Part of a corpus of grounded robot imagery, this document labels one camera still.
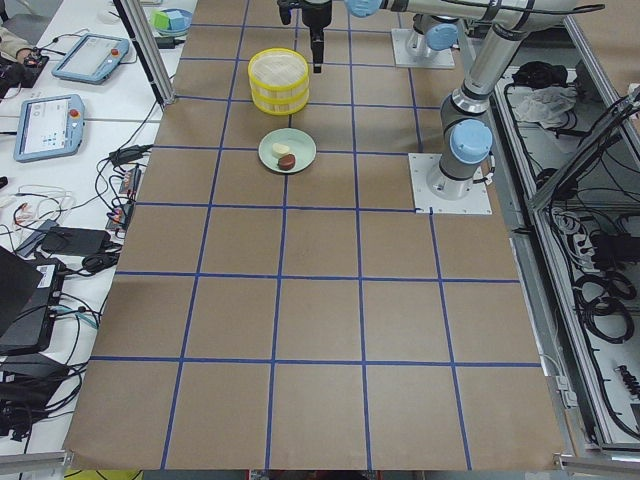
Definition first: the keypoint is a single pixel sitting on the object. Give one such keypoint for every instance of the black power adapter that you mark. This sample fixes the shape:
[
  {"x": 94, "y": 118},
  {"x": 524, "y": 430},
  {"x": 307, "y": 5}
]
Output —
[{"x": 74, "y": 241}]

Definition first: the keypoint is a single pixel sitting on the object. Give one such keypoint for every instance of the aluminium frame post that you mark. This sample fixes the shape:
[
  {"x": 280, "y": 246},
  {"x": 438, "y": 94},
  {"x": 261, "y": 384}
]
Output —
[{"x": 139, "y": 31}]

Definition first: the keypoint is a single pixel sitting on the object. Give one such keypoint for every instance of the black laptop computer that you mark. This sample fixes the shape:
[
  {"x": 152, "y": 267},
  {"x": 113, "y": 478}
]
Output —
[{"x": 30, "y": 289}]

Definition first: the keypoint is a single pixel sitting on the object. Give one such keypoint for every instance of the blue plate with blocks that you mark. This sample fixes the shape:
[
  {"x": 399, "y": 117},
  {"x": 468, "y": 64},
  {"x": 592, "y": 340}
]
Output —
[{"x": 188, "y": 17}]

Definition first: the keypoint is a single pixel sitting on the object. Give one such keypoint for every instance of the green foam block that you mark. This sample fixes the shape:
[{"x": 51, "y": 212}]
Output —
[{"x": 161, "y": 20}]

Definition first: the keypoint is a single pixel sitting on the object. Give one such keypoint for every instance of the cream white bun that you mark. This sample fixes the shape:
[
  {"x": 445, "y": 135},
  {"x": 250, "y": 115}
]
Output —
[{"x": 279, "y": 150}]

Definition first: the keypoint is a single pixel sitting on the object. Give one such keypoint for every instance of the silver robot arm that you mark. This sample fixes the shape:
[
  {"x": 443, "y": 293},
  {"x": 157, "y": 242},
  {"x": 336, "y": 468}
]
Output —
[
  {"x": 431, "y": 34},
  {"x": 467, "y": 139}
]

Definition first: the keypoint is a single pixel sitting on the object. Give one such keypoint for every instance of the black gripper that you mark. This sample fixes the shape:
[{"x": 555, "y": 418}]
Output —
[{"x": 315, "y": 13}]

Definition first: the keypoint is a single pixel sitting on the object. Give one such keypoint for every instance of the pale green plate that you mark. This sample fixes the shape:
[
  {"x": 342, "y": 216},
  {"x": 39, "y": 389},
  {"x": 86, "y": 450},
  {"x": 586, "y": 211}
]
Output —
[{"x": 300, "y": 143}]

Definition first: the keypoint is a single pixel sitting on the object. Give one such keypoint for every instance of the blue teach pendant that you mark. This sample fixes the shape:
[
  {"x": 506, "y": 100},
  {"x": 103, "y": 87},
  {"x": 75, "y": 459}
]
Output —
[
  {"x": 49, "y": 128},
  {"x": 92, "y": 59}
]

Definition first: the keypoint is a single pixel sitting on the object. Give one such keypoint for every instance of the white crumpled cloth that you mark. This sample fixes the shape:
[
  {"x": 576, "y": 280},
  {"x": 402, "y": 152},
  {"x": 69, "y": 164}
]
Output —
[{"x": 549, "y": 107}]

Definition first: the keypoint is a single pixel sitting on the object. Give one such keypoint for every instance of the yellow steamer layer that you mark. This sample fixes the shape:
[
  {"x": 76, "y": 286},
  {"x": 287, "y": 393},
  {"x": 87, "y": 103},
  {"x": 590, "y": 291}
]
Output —
[
  {"x": 278, "y": 73},
  {"x": 280, "y": 106}
]

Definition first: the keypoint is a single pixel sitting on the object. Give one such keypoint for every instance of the blue foam block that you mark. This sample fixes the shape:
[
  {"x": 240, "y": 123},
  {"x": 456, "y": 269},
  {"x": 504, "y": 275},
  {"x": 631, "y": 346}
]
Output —
[{"x": 176, "y": 20}]

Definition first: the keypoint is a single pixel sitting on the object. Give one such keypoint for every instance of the dark red bun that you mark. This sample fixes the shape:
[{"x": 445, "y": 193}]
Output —
[{"x": 286, "y": 162}]

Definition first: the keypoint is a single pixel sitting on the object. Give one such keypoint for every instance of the upper blue teach pendant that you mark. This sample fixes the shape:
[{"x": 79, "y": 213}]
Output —
[{"x": 92, "y": 59}]

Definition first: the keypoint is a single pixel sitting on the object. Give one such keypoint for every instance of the lower blue teach pendant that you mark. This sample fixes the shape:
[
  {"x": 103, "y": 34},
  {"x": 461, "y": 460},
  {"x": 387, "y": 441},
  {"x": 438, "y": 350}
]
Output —
[{"x": 49, "y": 128}]

